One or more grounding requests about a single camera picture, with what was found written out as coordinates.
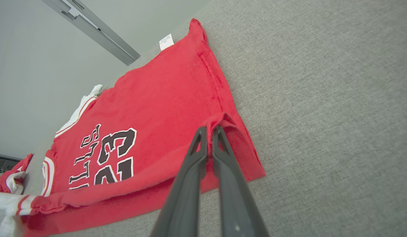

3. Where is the grey metal frame post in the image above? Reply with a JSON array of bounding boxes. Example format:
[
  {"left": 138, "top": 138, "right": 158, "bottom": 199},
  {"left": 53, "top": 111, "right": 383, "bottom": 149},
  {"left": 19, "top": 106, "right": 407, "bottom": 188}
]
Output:
[{"left": 42, "top": 0, "right": 140, "bottom": 66}]

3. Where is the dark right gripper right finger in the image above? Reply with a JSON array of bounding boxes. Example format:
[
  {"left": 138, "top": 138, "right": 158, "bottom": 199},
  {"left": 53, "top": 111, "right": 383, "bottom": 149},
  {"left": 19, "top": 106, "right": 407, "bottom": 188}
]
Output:
[{"left": 212, "top": 126, "right": 269, "bottom": 237}]

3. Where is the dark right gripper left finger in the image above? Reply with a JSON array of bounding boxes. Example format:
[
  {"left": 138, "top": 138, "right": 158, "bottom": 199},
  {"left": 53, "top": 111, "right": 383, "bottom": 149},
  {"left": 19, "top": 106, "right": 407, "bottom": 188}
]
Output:
[{"left": 151, "top": 126, "right": 209, "bottom": 237}]

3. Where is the red Bulls 23 jersey shirt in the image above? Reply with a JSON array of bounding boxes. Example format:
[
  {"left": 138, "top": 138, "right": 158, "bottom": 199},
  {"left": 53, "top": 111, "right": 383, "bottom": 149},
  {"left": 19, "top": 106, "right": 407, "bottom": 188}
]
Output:
[{"left": 0, "top": 18, "right": 266, "bottom": 237}]

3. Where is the red and white jersey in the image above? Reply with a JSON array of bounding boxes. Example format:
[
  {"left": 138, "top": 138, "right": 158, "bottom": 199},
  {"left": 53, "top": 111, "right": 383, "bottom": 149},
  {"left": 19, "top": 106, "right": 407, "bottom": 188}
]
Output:
[{"left": 0, "top": 153, "right": 34, "bottom": 195}]

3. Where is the grey fabric sofa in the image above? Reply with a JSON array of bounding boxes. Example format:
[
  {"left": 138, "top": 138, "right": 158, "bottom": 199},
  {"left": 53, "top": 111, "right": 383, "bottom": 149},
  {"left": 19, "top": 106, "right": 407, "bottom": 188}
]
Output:
[{"left": 22, "top": 0, "right": 407, "bottom": 237}]

